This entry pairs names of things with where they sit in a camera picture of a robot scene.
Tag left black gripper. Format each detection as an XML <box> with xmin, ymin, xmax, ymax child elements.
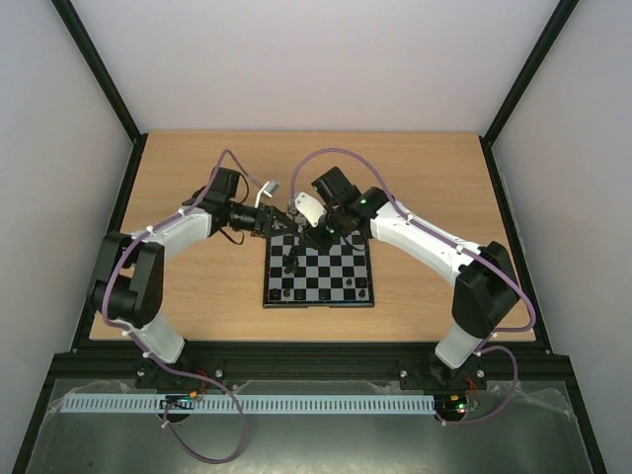
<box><xmin>226</xmin><ymin>201</ymin><xmax>298</xmax><ymax>238</ymax></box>

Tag black white chess board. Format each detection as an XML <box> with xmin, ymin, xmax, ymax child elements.
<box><xmin>263</xmin><ymin>215</ymin><xmax>374</xmax><ymax>309</ymax></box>

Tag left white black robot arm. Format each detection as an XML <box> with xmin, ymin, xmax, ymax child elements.
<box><xmin>87</xmin><ymin>168</ymin><xmax>285</xmax><ymax>364</ymax></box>

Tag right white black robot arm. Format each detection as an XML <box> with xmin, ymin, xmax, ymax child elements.
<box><xmin>291</xmin><ymin>167</ymin><xmax>518</xmax><ymax>387</ymax></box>

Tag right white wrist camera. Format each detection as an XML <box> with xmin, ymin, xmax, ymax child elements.
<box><xmin>288</xmin><ymin>192</ymin><xmax>326</xmax><ymax>228</ymax></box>

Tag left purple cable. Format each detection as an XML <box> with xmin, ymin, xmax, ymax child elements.
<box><xmin>101</xmin><ymin>149</ymin><xmax>248</xmax><ymax>464</ymax></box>

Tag purple cable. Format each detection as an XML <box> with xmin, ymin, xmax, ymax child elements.
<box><xmin>287</xmin><ymin>148</ymin><xmax>537</xmax><ymax>428</ymax></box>
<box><xmin>101</xmin><ymin>149</ymin><xmax>248</xmax><ymax>464</ymax></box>

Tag light blue slotted cable duct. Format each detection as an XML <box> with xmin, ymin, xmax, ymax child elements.
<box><xmin>60</xmin><ymin>394</ymin><xmax>435</xmax><ymax>416</ymax></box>

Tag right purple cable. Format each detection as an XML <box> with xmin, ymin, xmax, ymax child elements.
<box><xmin>287</xmin><ymin>148</ymin><xmax>537</xmax><ymax>428</ymax></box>

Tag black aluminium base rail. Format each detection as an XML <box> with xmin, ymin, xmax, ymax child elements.
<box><xmin>44</xmin><ymin>342</ymin><xmax>578</xmax><ymax>393</ymax></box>

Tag left black frame post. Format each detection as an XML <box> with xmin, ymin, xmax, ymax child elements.
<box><xmin>50</xmin><ymin>0</ymin><xmax>147</xmax><ymax>144</ymax></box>

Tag black frame post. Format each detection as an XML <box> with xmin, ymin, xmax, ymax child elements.
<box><xmin>50</xmin><ymin>0</ymin><xmax>147</xmax><ymax>144</ymax></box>
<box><xmin>481</xmin><ymin>0</ymin><xmax>581</xmax><ymax>144</ymax></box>

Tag right black frame post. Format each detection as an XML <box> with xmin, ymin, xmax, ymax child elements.
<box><xmin>481</xmin><ymin>0</ymin><xmax>581</xmax><ymax>144</ymax></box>

